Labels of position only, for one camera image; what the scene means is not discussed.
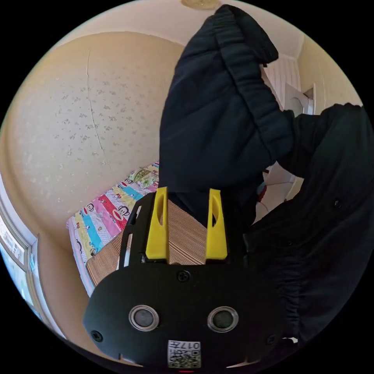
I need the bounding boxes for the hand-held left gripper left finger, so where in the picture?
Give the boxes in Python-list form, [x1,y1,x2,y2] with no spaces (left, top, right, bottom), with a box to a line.
[145,187,169,260]

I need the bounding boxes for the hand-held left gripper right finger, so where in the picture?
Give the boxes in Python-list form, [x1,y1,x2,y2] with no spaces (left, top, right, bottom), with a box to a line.
[205,189,228,260]

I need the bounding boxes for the black long pants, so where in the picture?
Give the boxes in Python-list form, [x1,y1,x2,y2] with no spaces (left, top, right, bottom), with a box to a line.
[159,4,296,231]

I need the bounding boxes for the bed with printed sheet and mat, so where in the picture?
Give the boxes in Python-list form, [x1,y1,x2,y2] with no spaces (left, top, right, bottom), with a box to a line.
[66,161,210,297]

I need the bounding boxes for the person's body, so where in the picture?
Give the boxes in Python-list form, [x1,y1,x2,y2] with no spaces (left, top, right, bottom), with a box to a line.
[245,104,374,348]

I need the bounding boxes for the window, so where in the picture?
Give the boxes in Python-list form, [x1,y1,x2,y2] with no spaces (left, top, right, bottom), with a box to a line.
[0,175,39,322]

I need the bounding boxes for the white door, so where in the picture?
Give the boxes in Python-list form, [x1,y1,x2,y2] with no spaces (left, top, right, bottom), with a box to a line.
[263,55,316,117]

